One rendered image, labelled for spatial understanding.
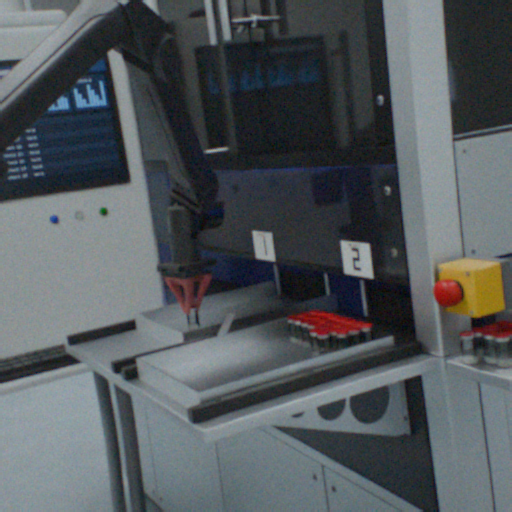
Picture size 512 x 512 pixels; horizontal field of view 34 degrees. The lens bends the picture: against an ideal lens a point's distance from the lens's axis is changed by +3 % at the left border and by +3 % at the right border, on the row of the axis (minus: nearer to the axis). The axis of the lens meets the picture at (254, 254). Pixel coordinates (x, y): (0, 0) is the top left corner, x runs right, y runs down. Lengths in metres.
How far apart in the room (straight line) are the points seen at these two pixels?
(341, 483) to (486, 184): 0.68
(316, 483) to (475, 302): 0.71
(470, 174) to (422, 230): 0.11
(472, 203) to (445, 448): 0.38
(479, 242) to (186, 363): 0.53
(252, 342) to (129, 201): 0.73
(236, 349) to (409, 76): 0.56
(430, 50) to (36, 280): 1.15
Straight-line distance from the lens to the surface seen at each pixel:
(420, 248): 1.30
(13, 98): 1.11
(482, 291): 1.23
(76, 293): 2.09
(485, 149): 1.35
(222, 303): 1.84
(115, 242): 2.11
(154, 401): 1.31
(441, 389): 1.35
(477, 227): 1.34
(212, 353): 1.47
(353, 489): 1.67
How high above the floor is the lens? 1.28
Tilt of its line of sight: 9 degrees down
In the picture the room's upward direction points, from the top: 8 degrees counter-clockwise
